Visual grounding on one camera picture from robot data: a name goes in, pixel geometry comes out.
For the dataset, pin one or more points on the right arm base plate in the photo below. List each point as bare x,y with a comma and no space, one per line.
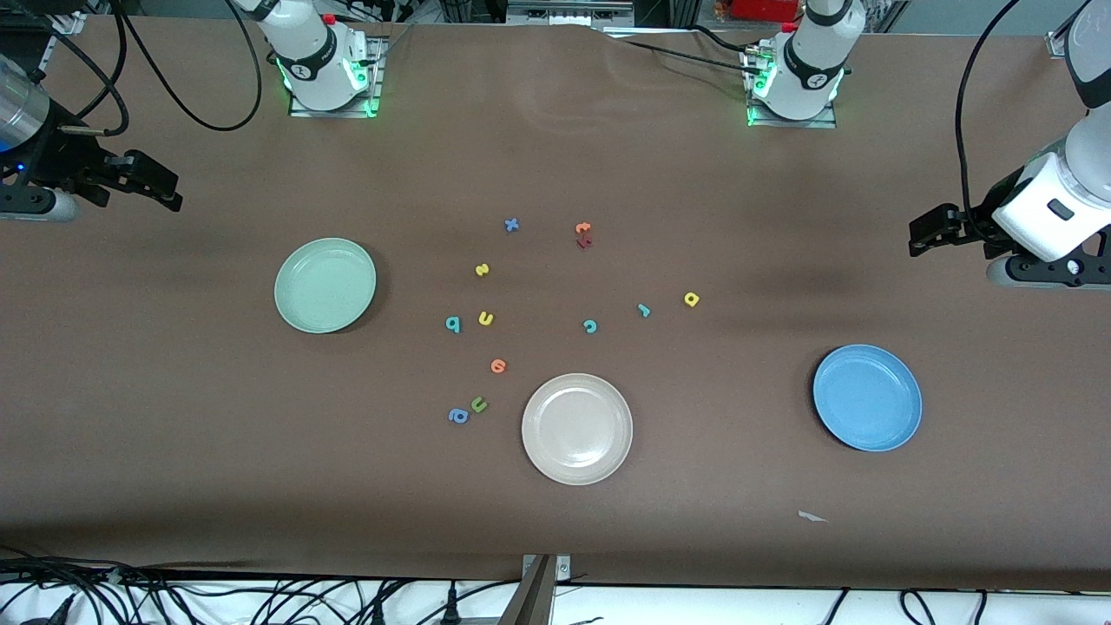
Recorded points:
334,114

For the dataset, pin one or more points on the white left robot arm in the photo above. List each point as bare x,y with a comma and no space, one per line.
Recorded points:
811,61

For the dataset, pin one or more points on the white paper scrap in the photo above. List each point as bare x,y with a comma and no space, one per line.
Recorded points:
811,516

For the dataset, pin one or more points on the grey background box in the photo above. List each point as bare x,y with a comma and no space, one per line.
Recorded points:
568,12

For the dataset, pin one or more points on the blue foam letter a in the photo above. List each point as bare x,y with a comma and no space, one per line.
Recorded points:
458,416

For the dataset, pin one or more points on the grey metal post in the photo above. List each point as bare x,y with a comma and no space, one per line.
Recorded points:
531,599

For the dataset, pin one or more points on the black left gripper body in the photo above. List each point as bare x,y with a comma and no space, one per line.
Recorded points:
979,223

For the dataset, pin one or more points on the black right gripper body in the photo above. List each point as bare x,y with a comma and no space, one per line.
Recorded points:
62,160

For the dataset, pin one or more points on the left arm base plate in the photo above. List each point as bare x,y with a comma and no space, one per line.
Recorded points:
794,124

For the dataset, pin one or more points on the blue plate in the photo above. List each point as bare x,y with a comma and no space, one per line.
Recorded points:
868,398

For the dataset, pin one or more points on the green plate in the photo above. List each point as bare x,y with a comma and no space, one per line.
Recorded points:
325,286

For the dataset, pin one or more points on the silver bracket plate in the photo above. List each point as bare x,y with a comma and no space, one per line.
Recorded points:
562,568

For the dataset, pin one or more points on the red background box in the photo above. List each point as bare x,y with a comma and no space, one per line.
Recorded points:
764,9

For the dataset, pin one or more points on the beige plate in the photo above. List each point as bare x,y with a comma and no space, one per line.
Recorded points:
577,429

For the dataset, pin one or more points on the brown table cover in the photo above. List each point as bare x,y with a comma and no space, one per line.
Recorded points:
694,521

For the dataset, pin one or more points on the aluminium frame rail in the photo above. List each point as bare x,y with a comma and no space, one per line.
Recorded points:
68,23
1057,43

